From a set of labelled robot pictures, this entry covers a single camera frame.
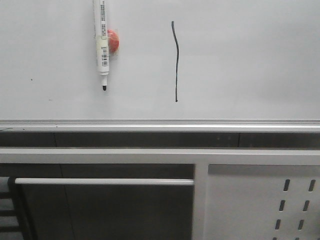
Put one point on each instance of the aluminium whiteboard tray rail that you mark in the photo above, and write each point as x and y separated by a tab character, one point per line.
161	125

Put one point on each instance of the white whiteboard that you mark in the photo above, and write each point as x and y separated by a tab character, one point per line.
177	59

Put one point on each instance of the white metal stand frame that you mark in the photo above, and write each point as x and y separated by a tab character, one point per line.
200	158

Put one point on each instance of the white perforated metal panel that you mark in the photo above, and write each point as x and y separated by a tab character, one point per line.
262	202

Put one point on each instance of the white horizontal round bar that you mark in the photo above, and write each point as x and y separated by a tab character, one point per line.
105	181

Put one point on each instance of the red round magnet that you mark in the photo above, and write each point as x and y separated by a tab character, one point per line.
113	41

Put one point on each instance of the white whiteboard marker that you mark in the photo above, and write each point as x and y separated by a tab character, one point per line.
102	41

